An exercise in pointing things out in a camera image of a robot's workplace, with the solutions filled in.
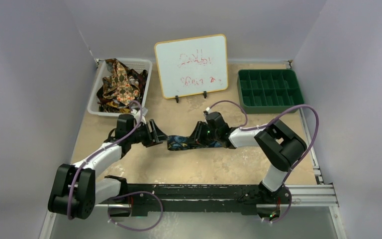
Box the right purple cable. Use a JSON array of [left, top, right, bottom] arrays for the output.
[[205, 100, 320, 225]]

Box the white plastic basket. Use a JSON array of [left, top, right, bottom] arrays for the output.
[[87, 58, 153, 118]]

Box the aluminium frame rail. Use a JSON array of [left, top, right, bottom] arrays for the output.
[[47, 183, 339, 209]]

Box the orange patterned necktie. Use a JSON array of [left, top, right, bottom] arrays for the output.
[[99, 58, 143, 109]]

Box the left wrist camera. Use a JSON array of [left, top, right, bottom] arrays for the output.
[[131, 109, 147, 124]]

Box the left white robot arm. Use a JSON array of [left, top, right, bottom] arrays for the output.
[[47, 114, 168, 220]]

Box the blue floral necktie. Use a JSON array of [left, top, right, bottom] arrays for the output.
[[167, 135, 222, 151]]

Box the green compartment tray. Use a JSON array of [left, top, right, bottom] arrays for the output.
[[237, 69, 305, 114]]

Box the small whiteboard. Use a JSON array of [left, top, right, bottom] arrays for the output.
[[154, 34, 229, 99]]

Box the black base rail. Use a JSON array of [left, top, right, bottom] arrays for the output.
[[103, 184, 292, 219]]

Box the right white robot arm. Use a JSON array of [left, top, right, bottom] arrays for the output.
[[186, 112, 307, 203]]

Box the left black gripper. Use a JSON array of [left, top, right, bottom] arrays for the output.
[[128, 119, 169, 147]]

